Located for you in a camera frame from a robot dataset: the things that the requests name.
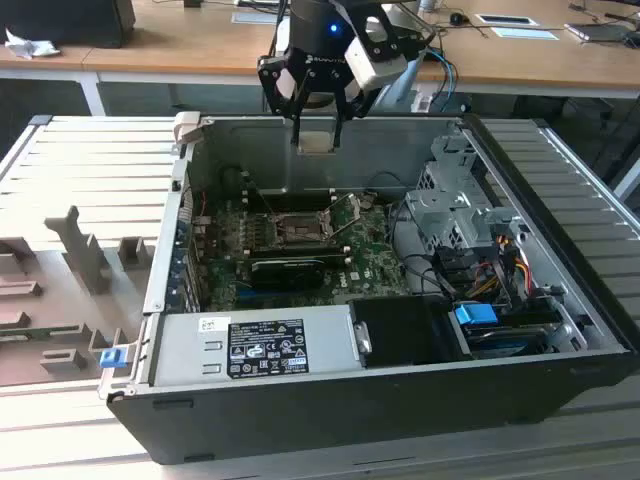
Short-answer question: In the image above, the black graphics card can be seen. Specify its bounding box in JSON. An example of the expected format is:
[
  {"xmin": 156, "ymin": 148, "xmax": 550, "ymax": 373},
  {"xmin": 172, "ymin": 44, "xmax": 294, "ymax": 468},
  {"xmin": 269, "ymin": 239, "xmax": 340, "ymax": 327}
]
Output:
[{"xmin": 249, "ymin": 258, "xmax": 324, "ymax": 291}]

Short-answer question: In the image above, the black computer box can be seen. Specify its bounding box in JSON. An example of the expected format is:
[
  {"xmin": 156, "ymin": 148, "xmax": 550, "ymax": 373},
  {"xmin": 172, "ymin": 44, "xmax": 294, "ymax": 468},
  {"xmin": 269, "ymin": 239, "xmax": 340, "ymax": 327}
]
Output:
[{"xmin": 0, "ymin": 0, "xmax": 137, "ymax": 50}]

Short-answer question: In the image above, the black power supply label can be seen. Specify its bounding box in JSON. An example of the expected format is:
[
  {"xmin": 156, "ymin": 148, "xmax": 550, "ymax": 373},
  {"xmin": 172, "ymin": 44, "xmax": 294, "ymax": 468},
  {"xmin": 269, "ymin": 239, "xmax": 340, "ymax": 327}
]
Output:
[{"xmin": 226, "ymin": 318, "xmax": 311, "ymax": 378}]

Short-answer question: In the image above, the silver CPU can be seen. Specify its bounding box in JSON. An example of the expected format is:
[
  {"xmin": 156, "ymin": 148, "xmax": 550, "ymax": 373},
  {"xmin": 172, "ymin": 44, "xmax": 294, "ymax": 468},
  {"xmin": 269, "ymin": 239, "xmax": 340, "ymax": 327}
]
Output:
[{"xmin": 296, "ymin": 130, "xmax": 337, "ymax": 157}]

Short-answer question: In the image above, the green motherboard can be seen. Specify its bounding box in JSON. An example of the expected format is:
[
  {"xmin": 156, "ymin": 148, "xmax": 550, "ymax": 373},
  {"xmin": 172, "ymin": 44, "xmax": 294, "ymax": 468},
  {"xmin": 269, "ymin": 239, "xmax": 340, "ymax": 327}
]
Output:
[{"xmin": 192, "ymin": 192, "xmax": 412, "ymax": 312}]

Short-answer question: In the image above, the black RAM slot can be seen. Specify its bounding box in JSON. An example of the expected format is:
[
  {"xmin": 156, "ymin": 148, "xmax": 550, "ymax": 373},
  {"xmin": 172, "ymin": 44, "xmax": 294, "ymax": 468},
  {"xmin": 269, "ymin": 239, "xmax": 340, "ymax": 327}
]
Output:
[
  {"xmin": 248, "ymin": 244, "xmax": 347, "ymax": 257},
  {"xmin": 263, "ymin": 198, "xmax": 331, "ymax": 213},
  {"xmin": 248, "ymin": 252, "xmax": 352, "ymax": 266},
  {"xmin": 260, "ymin": 188, "xmax": 332, "ymax": 202}
]

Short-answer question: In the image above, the white framed desk cable hatch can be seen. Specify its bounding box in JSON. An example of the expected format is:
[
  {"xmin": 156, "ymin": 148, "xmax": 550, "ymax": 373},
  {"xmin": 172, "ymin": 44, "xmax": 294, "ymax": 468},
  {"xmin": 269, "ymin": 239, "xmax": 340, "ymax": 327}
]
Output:
[{"xmin": 473, "ymin": 13, "xmax": 540, "ymax": 27}]

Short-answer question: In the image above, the hard disk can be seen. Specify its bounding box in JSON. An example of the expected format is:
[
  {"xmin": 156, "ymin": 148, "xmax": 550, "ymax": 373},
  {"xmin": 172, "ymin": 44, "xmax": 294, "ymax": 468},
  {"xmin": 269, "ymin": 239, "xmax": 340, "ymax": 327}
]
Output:
[{"xmin": 462, "ymin": 324, "xmax": 547, "ymax": 359}]

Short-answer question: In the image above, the black plastic shroud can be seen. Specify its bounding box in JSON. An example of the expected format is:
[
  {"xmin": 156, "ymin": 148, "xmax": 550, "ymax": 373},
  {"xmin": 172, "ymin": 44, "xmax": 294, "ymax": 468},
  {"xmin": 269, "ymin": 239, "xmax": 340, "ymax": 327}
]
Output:
[{"xmin": 347, "ymin": 295, "xmax": 452, "ymax": 370}]

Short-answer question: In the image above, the thin black wire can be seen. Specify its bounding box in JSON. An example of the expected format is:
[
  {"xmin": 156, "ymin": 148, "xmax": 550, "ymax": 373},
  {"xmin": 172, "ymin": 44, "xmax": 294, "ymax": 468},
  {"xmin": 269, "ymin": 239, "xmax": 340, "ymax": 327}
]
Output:
[{"xmin": 366, "ymin": 171, "xmax": 417, "ymax": 202}]

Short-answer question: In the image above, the white paper sheet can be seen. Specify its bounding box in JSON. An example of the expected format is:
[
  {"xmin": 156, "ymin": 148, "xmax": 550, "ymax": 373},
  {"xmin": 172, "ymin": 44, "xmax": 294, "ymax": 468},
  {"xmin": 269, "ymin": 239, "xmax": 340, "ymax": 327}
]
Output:
[{"xmin": 490, "ymin": 26, "xmax": 560, "ymax": 42}]

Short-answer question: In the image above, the crumpled white paper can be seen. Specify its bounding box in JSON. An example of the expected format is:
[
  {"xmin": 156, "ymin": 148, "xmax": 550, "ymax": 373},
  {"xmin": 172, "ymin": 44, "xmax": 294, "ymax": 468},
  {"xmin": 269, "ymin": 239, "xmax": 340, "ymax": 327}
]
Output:
[{"xmin": 4, "ymin": 27, "xmax": 61, "ymax": 61}]

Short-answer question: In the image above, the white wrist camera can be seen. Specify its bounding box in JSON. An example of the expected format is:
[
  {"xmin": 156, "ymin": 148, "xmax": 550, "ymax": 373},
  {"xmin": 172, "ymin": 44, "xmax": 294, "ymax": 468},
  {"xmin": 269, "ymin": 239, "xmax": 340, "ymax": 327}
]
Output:
[{"xmin": 344, "ymin": 35, "xmax": 408, "ymax": 94}]

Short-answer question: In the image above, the grey parts rack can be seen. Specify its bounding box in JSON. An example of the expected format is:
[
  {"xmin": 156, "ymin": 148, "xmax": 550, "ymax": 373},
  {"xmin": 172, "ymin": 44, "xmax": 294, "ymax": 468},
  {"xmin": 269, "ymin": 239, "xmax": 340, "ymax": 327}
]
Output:
[{"xmin": 0, "ymin": 204, "xmax": 157, "ymax": 387}]

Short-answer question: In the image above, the metal drive cage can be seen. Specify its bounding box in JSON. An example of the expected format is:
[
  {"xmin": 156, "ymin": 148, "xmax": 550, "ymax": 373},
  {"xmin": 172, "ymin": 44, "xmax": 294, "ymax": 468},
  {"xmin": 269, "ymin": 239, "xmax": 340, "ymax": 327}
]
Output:
[{"xmin": 403, "ymin": 133, "xmax": 527, "ymax": 262}]

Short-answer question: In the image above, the green RAM stick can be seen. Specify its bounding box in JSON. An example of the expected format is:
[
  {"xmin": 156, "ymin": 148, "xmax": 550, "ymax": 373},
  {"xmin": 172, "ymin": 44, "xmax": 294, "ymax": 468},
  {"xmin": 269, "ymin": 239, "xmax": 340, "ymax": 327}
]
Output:
[{"xmin": 0, "ymin": 324, "xmax": 82, "ymax": 342}]

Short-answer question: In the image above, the grey power supply unit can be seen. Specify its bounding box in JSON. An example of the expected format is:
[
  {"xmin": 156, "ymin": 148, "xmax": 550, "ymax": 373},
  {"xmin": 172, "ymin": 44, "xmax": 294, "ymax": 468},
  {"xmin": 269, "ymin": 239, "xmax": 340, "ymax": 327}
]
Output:
[{"xmin": 152, "ymin": 304, "xmax": 362, "ymax": 387}]

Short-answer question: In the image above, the black open PC case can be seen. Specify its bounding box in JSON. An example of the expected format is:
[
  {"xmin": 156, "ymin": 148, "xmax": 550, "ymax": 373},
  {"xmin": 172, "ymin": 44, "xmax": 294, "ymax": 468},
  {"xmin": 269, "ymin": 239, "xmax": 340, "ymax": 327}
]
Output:
[{"xmin": 97, "ymin": 112, "xmax": 640, "ymax": 466}]

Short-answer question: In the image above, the blue case latch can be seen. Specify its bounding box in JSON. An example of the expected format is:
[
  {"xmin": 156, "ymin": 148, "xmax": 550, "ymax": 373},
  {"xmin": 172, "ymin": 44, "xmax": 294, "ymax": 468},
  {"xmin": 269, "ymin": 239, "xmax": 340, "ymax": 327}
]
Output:
[{"xmin": 99, "ymin": 348, "xmax": 126, "ymax": 371}]

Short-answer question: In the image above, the coloured power wire bundle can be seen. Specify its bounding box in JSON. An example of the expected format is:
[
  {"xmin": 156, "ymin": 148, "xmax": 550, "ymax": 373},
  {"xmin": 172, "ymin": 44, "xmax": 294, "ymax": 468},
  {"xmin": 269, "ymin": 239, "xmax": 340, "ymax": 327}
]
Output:
[{"xmin": 467, "ymin": 234, "xmax": 534, "ymax": 302}]

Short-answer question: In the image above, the grey desk cable hatch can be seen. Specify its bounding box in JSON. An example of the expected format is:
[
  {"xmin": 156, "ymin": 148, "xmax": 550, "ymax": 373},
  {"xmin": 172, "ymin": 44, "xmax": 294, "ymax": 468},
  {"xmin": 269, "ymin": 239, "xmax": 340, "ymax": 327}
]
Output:
[{"xmin": 231, "ymin": 10, "xmax": 281, "ymax": 26}]

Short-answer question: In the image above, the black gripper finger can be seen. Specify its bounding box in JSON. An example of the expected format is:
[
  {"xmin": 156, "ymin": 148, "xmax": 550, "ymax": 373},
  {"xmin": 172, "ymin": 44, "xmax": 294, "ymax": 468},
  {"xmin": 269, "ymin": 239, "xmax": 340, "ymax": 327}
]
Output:
[
  {"xmin": 329, "ymin": 73, "xmax": 374, "ymax": 151},
  {"xmin": 257, "ymin": 49, "xmax": 314, "ymax": 147}
]

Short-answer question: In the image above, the CPU socket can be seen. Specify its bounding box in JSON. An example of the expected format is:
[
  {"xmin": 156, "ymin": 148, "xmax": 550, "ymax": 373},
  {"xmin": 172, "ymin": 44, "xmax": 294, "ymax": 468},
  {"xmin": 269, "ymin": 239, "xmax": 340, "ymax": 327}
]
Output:
[{"xmin": 272, "ymin": 212, "xmax": 334, "ymax": 247}]

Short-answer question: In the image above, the beige case latch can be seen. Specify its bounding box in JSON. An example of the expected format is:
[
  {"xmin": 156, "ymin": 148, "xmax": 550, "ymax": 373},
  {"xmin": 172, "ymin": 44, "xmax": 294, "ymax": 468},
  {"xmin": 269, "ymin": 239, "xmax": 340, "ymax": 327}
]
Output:
[{"xmin": 173, "ymin": 111, "xmax": 203, "ymax": 147}]

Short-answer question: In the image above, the blue disk carrier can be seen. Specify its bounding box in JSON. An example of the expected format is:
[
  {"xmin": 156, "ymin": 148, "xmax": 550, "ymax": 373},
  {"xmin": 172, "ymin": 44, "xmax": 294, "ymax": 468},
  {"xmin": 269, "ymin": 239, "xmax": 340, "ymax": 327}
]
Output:
[{"xmin": 453, "ymin": 302, "xmax": 498, "ymax": 330}]

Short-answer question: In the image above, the grey laptop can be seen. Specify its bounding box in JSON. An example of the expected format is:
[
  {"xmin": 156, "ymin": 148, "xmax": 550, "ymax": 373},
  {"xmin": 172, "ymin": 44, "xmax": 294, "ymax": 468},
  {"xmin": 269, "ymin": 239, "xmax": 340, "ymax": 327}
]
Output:
[{"xmin": 563, "ymin": 21, "xmax": 632, "ymax": 45}]

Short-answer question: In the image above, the blue cable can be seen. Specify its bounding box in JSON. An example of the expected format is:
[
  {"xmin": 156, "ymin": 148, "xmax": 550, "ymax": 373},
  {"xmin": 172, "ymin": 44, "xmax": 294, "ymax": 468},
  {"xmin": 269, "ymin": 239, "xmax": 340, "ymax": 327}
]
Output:
[{"xmin": 427, "ymin": 47, "xmax": 460, "ymax": 112}]

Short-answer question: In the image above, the wooden desk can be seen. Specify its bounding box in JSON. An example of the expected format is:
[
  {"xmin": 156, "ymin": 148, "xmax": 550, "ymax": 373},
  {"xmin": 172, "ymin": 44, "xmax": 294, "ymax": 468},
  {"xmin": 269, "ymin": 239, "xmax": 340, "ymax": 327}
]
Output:
[{"xmin": 0, "ymin": 0, "xmax": 640, "ymax": 117}]

